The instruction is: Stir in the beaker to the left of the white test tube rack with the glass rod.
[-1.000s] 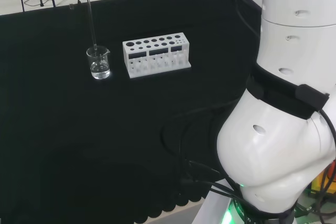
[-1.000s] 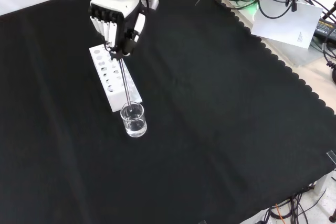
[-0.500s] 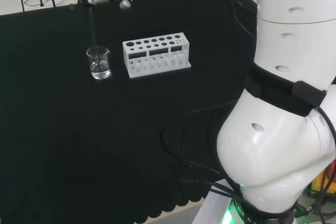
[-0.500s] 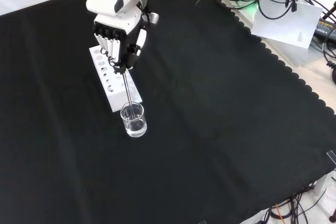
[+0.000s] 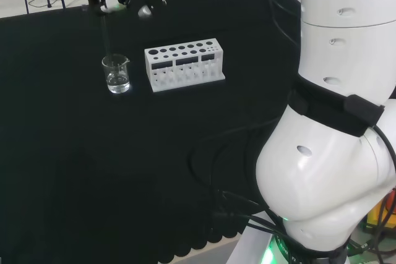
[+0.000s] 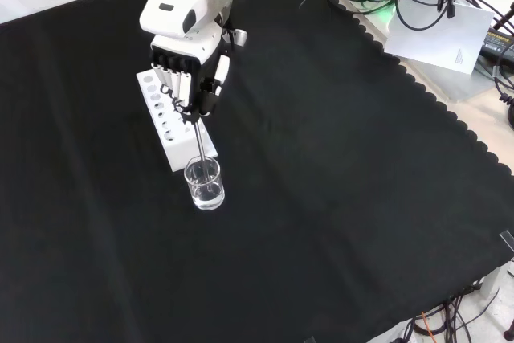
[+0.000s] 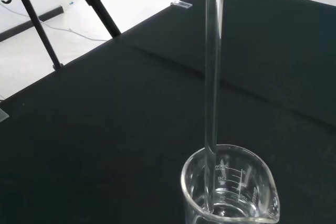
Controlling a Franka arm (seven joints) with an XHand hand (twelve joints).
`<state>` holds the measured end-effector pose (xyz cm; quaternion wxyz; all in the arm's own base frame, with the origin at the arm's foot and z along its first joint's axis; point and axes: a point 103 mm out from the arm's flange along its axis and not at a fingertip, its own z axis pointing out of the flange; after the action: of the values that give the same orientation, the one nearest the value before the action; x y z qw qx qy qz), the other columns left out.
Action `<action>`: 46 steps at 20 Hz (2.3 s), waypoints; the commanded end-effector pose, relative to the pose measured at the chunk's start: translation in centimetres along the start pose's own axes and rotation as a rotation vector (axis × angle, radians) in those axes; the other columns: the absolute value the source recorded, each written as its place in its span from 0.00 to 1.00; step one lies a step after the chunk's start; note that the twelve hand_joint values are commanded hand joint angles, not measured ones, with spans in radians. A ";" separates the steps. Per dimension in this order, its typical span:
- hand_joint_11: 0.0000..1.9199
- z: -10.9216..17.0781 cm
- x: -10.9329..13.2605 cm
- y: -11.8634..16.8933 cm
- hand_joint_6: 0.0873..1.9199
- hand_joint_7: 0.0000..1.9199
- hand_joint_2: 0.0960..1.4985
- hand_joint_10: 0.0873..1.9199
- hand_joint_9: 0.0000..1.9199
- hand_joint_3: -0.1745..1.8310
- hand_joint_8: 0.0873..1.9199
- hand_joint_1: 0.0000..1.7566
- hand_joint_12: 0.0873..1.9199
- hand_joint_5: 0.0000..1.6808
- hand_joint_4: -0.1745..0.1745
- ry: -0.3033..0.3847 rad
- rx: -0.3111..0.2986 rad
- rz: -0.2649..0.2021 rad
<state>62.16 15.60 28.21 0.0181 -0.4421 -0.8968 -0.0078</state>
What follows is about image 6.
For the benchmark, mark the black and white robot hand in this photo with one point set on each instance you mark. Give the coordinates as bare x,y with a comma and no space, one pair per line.
180,46

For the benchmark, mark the clear glass rod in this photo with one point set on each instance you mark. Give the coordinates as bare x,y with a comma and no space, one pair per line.
201,146

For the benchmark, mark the white test tube rack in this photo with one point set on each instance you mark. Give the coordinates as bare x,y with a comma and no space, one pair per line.
176,154

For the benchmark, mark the clear glass beaker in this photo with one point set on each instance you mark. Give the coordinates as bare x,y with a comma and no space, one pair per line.
209,198

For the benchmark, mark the black bench cloth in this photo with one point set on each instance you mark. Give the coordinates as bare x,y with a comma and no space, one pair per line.
321,158

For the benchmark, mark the pale paper board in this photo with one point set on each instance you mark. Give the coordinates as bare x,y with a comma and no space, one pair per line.
433,37

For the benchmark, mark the black power adapter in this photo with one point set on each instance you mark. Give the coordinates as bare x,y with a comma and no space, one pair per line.
498,42

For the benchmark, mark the clear tape piece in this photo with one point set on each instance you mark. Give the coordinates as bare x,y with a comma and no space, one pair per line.
508,240
310,340

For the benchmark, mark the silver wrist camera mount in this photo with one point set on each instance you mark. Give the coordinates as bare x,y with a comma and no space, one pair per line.
240,37

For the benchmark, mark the grey metal base plate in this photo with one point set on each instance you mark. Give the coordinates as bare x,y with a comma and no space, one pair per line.
462,86

